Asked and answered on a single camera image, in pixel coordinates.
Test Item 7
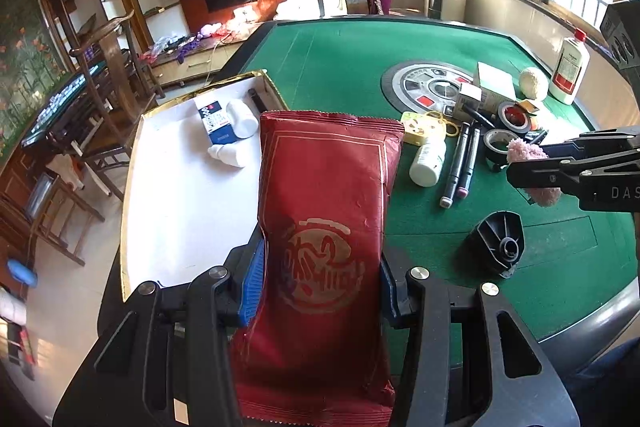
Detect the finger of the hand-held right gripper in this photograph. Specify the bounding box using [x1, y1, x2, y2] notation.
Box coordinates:
[542, 126, 640, 159]
[506, 158, 584, 198]

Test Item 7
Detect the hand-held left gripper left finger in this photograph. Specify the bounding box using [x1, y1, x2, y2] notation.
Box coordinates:
[52, 237, 266, 427]

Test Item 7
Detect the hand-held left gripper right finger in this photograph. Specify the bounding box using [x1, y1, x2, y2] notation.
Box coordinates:
[378, 247, 581, 427]

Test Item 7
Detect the pink fluffy plush piece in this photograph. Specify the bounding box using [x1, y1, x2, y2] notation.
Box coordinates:
[506, 138, 562, 208]

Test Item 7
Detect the black tape roll red core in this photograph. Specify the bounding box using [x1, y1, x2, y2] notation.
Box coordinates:
[497, 101, 540, 136]

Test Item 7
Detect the black tape roll white core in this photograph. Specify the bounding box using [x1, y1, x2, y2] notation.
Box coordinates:
[482, 128, 523, 172]

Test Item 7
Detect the black double-ended marker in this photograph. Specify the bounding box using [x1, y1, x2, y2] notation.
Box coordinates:
[457, 127, 482, 198]
[439, 123, 471, 208]

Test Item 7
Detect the black ribbed plastic part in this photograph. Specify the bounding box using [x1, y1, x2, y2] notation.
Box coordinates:
[467, 210, 524, 279]

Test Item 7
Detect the white fluffy ball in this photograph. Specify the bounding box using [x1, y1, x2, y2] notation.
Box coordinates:
[518, 67, 551, 101]

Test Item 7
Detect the large white paper box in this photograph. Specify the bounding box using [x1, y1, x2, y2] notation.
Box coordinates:
[476, 61, 517, 104]

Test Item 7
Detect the small grey-white box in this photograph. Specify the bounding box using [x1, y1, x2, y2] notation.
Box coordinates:
[452, 84, 483, 118]

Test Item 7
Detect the red foil packet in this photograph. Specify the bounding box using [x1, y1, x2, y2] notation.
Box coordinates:
[230, 109, 406, 425]

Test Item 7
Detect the gold-edged cardboard box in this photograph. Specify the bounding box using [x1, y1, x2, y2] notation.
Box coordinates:
[120, 69, 291, 303]

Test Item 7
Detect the white bottle printed label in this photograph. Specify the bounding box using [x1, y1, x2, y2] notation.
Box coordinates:
[409, 139, 447, 188]

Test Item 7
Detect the pale yellow plastic case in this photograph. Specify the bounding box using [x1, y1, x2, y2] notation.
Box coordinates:
[401, 110, 463, 148]

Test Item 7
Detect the plain white plastic bottle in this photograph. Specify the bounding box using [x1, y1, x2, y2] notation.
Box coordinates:
[207, 142, 247, 168]
[226, 99, 260, 139]

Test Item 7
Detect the blue and white small box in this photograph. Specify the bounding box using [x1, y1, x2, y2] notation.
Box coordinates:
[195, 99, 241, 146]

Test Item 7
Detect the white liquor bottle red cap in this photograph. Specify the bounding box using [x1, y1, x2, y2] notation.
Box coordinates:
[548, 28, 591, 105]

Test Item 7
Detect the round table control panel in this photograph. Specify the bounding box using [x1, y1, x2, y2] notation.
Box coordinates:
[381, 61, 481, 114]

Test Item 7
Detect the person's leg in jeans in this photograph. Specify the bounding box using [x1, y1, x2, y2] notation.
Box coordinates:
[562, 334, 640, 427]

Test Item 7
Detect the white cloth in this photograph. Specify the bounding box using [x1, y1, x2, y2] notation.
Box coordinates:
[47, 154, 83, 190]

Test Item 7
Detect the small wooden chair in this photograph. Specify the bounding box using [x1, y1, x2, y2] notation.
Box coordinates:
[0, 169, 107, 268]

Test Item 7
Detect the blue plastic object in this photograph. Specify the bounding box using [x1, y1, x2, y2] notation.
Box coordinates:
[6, 258, 39, 286]

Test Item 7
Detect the low wooden television cabinet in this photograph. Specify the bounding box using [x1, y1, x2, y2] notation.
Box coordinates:
[149, 21, 266, 88]

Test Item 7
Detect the wooden armchair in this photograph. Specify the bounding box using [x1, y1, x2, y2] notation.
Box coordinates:
[69, 9, 166, 201]

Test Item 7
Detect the mahjong table with tiles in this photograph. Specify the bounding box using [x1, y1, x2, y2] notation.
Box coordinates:
[20, 58, 111, 148]

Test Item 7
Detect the flower wall mural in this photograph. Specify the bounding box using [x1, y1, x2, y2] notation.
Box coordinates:
[0, 0, 73, 158]

